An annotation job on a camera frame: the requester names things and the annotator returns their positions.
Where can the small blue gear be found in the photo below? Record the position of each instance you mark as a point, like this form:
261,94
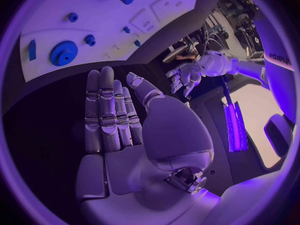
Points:
90,40

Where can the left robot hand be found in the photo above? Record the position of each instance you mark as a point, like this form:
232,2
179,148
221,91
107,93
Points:
186,76

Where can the large blue gear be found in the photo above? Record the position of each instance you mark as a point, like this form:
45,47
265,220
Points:
63,50

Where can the blue rectangular block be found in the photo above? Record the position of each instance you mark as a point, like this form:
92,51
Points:
32,50

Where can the cluttered workshop desk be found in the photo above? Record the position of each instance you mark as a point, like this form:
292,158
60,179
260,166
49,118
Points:
236,13

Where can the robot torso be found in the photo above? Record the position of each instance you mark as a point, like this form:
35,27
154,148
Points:
280,69

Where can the small blue peg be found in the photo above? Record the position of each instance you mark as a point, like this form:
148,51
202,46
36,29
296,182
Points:
126,29

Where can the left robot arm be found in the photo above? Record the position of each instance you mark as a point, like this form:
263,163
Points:
225,64

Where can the small blue plug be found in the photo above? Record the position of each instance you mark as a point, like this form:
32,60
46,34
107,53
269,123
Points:
137,43

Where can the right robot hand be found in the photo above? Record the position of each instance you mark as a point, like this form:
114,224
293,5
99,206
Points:
164,135

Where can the white task board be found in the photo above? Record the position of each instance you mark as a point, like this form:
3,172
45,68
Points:
98,9

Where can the blue round nut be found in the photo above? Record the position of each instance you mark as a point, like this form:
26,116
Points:
73,17

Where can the glowing light bar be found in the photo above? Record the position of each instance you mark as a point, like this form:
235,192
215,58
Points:
235,127

